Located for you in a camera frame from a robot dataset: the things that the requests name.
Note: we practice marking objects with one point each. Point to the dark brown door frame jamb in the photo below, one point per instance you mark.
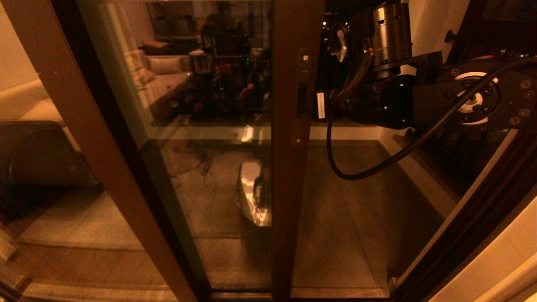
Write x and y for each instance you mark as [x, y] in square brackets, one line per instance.
[474, 235]

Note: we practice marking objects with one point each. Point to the dark balcony railing with knob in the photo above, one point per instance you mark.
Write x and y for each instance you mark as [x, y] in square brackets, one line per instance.
[461, 25]

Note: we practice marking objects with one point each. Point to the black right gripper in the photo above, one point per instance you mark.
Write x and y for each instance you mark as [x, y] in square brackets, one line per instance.
[340, 105]

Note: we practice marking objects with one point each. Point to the brown framed fixed glass panel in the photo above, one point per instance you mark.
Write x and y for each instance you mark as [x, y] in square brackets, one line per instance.
[84, 126]

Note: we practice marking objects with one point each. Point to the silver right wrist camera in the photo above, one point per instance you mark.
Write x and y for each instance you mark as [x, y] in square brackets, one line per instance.
[340, 44]

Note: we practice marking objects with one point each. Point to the black aluminum extrusion rail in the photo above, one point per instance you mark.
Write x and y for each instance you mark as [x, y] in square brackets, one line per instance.
[335, 295]

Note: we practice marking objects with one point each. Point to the brown framed sliding glass door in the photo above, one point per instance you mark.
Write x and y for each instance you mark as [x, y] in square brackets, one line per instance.
[289, 201]

